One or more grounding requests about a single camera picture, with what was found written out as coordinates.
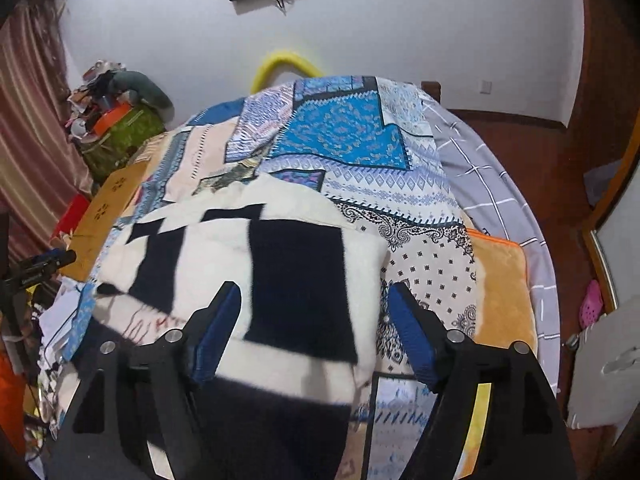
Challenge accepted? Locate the pink striped curtain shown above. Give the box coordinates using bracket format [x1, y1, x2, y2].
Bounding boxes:
[0, 0, 97, 263]

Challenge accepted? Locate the black and white striped blanket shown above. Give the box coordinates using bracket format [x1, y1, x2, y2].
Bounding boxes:
[90, 175, 392, 480]

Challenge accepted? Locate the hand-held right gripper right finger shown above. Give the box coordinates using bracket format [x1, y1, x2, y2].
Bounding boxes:
[387, 282, 571, 480]

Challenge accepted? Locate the grey plush toy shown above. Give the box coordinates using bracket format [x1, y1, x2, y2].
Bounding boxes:
[112, 71, 175, 112]

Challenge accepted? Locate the orange plush blanket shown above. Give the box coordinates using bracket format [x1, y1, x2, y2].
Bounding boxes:
[466, 227, 539, 377]

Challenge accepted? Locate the wooden folding lap table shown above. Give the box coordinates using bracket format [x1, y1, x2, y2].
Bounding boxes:
[64, 162, 152, 282]

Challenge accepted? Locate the white foam board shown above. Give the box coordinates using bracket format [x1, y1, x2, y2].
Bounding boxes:
[566, 300, 640, 430]

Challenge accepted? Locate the yellow foam tube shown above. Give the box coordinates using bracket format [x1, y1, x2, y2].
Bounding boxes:
[249, 50, 326, 94]

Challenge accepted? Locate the wooden framed white panel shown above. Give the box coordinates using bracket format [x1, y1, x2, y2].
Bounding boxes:
[581, 110, 640, 313]

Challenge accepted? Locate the pink clog shoe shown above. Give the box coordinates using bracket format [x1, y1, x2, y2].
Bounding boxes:
[578, 280, 604, 329]

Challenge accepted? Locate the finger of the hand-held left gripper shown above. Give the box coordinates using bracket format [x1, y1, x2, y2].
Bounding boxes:
[29, 250, 77, 269]

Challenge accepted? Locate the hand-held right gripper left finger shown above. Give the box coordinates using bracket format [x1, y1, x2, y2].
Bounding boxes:
[47, 281, 241, 480]

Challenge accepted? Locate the orange box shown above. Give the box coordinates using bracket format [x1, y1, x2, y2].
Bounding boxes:
[92, 104, 132, 134]

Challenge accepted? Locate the blue patchwork blanket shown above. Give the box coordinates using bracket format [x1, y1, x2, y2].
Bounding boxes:
[37, 75, 493, 480]

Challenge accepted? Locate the green patterned storage bag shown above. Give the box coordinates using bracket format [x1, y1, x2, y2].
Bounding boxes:
[80, 105, 167, 187]

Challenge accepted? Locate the grey grid bedsheet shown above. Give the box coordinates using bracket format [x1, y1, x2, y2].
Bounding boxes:
[422, 95, 561, 392]

